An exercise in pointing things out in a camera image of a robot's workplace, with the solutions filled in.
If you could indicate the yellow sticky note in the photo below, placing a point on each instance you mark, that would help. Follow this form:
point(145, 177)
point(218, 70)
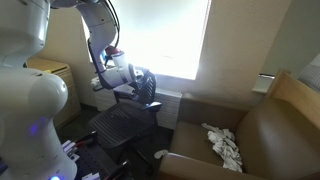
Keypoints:
point(46, 71)

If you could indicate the brown leather armchair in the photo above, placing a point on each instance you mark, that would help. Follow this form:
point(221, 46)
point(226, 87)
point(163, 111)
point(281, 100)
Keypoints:
point(273, 146)

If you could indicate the white wrist camera block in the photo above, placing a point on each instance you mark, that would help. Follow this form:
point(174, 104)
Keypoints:
point(125, 90)

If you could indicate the striped grey mattress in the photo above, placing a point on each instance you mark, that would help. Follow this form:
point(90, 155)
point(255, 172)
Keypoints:
point(311, 71)

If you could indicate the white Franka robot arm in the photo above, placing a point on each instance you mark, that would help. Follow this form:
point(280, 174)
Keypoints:
point(26, 116)

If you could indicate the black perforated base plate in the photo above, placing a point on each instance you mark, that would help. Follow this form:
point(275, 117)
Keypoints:
point(96, 163)

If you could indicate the small white wall shelf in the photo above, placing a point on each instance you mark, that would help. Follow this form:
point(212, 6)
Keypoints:
point(263, 83)

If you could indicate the white connector plugs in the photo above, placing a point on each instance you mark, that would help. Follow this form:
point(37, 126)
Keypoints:
point(69, 148)

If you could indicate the light wooden dresser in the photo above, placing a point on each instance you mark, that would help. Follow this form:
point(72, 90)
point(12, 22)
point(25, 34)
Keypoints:
point(68, 100)

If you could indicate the tan wooden bed frame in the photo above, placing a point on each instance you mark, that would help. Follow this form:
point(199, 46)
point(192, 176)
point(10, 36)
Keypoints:
point(293, 93)

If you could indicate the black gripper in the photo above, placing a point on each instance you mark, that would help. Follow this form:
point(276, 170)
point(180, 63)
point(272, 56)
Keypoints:
point(141, 78)

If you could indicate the black mesh office chair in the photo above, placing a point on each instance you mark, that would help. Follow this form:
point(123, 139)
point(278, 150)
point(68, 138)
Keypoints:
point(123, 123)

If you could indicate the white crumpled cloth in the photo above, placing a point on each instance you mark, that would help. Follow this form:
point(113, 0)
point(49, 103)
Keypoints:
point(225, 146)

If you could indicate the white heater knob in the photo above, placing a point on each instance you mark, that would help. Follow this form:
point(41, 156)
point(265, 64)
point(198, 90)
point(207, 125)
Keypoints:
point(95, 82)

